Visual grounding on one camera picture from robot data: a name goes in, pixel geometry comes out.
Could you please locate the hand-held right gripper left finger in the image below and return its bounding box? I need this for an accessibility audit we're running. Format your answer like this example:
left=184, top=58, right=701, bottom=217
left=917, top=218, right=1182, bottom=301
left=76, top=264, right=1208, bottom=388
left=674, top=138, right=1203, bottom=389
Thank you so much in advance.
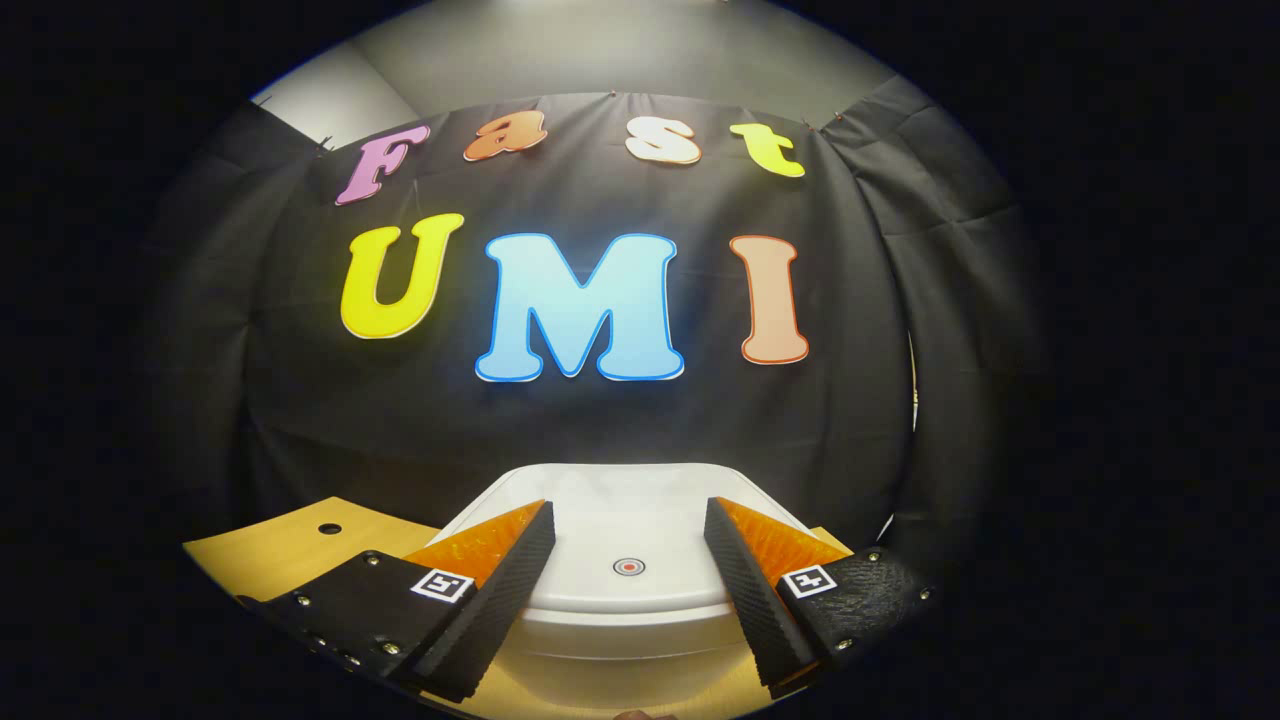
left=235, top=500, right=557, bottom=704

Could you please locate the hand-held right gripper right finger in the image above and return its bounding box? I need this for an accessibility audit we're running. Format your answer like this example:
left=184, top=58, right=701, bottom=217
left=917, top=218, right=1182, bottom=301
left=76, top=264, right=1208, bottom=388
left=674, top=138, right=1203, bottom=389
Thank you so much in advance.
left=703, top=497, right=941, bottom=699

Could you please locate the white desktop garbage bin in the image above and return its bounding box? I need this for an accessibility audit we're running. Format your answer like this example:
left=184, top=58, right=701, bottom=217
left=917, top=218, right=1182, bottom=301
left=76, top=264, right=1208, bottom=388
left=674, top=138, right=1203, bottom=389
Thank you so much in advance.
left=425, top=462, right=831, bottom=711

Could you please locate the wooden desktop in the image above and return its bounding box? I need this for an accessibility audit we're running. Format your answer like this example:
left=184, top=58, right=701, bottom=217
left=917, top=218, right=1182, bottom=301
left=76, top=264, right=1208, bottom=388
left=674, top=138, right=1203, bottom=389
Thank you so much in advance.
left=183, top=497, right=851, bottom=720

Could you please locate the black backdrop cloth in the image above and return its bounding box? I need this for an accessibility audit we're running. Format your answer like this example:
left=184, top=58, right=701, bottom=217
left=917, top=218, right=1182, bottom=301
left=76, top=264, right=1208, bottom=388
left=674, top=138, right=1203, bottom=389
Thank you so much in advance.
left=135, top=75, right=1051, bottom=561

